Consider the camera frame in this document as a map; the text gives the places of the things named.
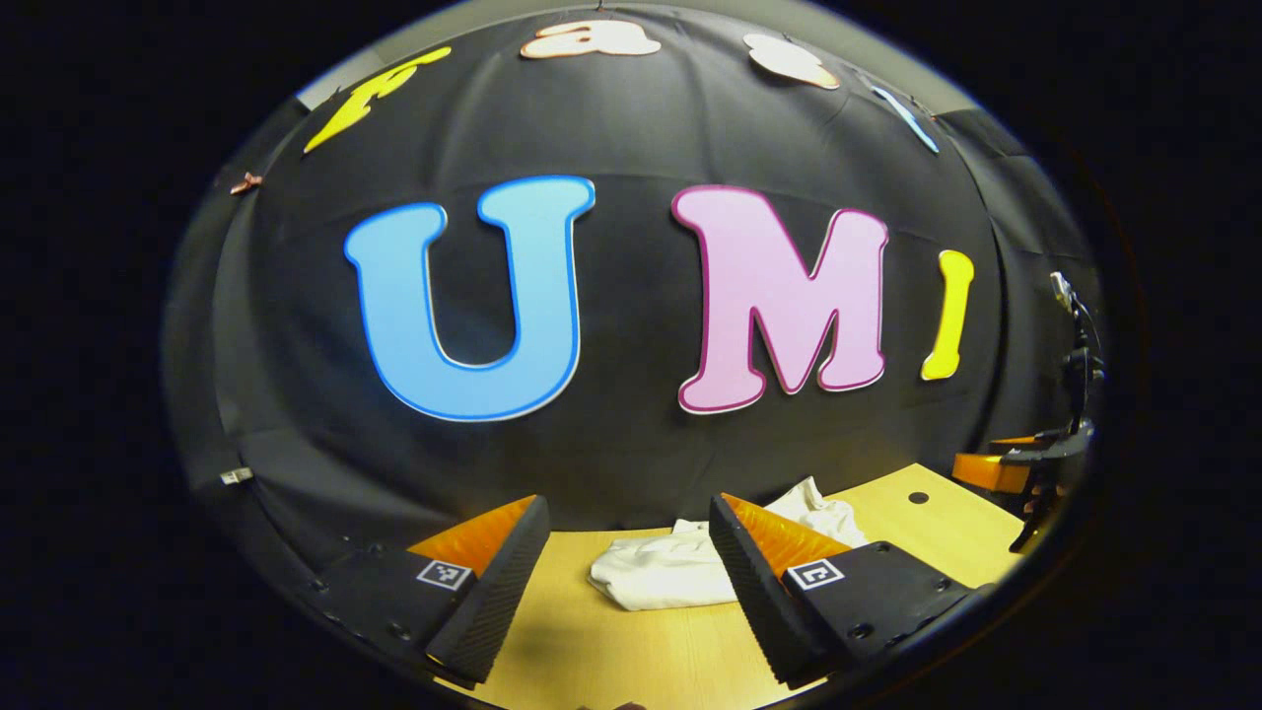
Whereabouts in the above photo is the black backdrop cloth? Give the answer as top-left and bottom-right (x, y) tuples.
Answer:
(163, 5), (1105, 593)

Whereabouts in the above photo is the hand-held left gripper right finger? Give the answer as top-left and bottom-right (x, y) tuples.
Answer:
(708, 493), (977, 689)

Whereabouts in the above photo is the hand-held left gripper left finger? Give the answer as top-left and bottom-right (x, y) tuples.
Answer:
(301, 493), (551, 686)

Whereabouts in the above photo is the white garment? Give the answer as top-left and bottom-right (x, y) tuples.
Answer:
(588, 477), (871, 612)

